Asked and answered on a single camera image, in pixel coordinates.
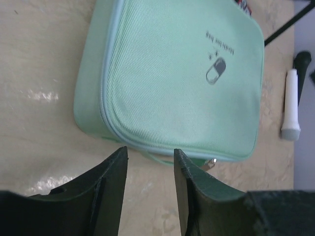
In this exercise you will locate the black music stand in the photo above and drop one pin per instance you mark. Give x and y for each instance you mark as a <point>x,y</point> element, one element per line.
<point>308,8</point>

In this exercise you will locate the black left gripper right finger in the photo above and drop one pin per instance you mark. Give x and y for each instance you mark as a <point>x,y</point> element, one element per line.
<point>209,207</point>

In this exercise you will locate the red owl toy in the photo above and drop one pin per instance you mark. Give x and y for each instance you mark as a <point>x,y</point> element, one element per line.
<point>244,6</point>

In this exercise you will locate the mint green medicine case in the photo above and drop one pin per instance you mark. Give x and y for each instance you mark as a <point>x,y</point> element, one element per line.
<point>160,75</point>

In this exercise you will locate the white microphone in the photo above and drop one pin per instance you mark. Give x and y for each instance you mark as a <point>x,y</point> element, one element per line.
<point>290,129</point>

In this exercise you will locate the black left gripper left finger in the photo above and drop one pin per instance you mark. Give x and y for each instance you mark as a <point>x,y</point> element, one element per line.
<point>88,205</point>

